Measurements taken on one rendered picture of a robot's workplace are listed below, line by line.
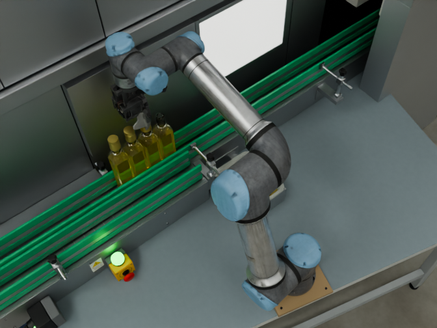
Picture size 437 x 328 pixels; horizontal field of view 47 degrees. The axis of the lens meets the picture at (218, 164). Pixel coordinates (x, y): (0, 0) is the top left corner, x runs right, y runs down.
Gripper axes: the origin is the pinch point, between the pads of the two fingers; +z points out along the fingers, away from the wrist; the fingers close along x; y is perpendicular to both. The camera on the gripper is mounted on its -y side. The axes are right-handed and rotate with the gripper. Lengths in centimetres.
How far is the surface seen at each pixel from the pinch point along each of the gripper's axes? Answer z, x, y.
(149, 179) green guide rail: 20.5, 6.4, 5.6
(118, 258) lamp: 30.1, 19.6, 29.1
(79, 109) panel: -6.6, -12.1, 14.9
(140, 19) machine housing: -24.8, -14.6, -12.9
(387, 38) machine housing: 8, 19, -98
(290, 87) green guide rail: 22, 5, -62
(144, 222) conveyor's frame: 27.9, 15.3, 15.1
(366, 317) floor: 116, 77, -55
